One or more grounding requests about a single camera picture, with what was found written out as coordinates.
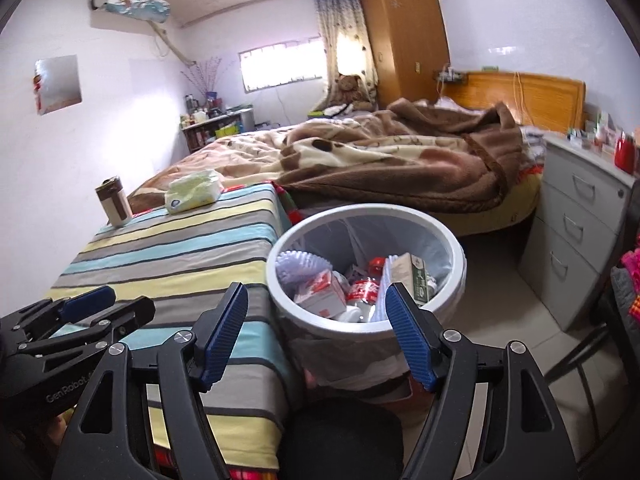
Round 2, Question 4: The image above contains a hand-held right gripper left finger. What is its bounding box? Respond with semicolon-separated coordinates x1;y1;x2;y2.
50;282;249;480

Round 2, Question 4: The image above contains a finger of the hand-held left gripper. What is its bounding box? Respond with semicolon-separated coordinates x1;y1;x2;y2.
0;285;117;346
19;296;157;357

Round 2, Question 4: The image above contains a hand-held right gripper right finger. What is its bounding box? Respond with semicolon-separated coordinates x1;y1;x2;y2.
384;282;583;480

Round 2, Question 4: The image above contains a clear plastic bottle red label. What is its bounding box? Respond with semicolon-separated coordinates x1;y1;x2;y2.
345;257;388;311

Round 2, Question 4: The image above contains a green white paper carton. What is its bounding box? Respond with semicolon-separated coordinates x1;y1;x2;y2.
387;252;438;306

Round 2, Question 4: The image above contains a white round waste bin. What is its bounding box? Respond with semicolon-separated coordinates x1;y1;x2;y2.
266;203;468;391

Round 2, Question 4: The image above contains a white red paper carton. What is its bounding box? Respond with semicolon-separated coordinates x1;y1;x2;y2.
294;269;348;317

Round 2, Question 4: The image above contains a white foam net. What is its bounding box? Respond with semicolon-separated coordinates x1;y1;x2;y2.
276;250;332;286

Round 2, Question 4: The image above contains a striped tablecloth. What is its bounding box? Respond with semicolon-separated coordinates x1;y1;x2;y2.
47;183;306;468

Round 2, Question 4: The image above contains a brown white travel mug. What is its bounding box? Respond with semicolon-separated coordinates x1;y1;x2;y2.
95;176;133;227

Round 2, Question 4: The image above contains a dark cloth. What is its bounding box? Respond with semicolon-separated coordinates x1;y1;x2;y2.
287;395;405;480

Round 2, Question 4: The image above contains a green tissue pack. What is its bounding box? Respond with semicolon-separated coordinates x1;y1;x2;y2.
165;170;224;216

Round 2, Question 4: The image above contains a brown patterned blanket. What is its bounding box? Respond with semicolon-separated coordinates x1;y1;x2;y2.
127;100;543;216

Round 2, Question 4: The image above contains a cluttered storage shelf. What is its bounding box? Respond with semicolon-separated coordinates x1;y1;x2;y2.
181;107;256;153

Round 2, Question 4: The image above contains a grey drawer cabinet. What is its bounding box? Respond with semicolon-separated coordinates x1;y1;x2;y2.
517;132;640;332

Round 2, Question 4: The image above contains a black chair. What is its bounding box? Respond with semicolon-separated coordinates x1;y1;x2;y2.
542;260;640;466

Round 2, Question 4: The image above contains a grey cloth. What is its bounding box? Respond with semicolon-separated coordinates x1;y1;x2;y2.
611;266;640;331

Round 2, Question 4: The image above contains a pink plaid cloth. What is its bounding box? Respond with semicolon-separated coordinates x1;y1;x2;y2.
620;247;640;321

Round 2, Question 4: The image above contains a vase of dry branches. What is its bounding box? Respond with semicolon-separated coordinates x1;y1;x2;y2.
181;57;236;106

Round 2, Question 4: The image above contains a brown teddy bear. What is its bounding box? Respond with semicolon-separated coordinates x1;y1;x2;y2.
325;74;376;113

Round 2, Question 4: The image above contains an air conditioner pipe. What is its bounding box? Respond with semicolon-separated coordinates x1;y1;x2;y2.
152;22;196;67

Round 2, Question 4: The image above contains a cluster of small boxes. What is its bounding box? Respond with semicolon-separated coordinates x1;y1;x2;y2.
567;110;621;153

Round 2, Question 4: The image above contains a window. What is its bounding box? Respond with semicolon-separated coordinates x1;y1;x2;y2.
238;36;323;93

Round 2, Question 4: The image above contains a wooden bed headboard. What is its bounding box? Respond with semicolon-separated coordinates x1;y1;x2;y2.
442;71;587;133

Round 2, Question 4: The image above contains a red mug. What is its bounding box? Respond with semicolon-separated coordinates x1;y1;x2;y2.
614;132;637;175

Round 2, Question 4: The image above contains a wooden wardrobe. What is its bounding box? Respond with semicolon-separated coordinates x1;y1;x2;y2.
360;0;451;108

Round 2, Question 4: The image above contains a patterned curtain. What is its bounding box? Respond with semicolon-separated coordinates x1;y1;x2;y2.
312;0;379;106

